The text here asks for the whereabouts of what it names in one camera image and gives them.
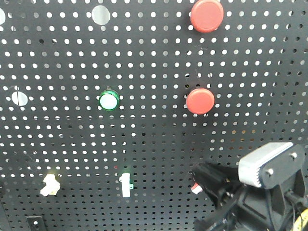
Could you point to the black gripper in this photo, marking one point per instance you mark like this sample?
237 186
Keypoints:
242 208

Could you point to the red rotary switch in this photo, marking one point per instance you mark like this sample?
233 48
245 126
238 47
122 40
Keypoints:
196 188

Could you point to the yellow rotary switch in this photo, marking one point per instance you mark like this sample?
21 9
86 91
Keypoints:
51 187

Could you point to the lower red push button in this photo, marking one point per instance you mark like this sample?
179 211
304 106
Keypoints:
200 101

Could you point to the red push button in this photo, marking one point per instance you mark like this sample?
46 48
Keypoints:
200 101
207 15

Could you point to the black perforated pegboard panel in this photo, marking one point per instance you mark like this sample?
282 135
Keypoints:
58 56

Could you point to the green illuminated push button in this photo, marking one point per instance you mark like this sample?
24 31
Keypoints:
109 100

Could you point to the upper red push button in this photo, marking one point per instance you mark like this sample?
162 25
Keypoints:
207 15

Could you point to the left black table clamp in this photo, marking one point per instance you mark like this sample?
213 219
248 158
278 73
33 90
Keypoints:
36 223

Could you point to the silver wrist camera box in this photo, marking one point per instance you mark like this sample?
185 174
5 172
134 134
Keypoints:
249 167

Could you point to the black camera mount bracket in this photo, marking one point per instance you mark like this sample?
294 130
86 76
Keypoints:
283 175

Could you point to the green rotary switch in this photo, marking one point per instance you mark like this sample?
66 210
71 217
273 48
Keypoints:
126 185

